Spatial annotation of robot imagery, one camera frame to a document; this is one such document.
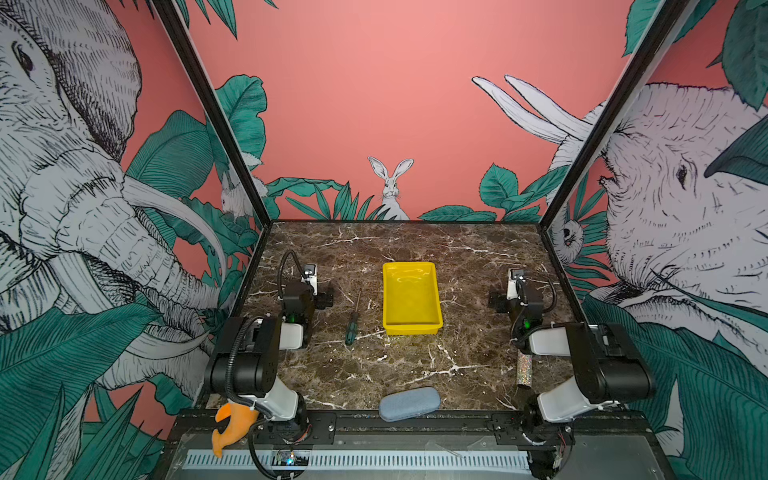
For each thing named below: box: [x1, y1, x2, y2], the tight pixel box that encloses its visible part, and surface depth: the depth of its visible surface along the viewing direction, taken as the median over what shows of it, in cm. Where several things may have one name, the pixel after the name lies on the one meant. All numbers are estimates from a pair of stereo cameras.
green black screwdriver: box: [345, 288, 362, 346], surface depth 90 cm
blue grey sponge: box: [378, 387, 441, 422], surface depth 78 cm
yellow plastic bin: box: [382, 262, 443, 336], surface depth 96 cm
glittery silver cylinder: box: [517, 350, 533, 388], surface depth 83 cm
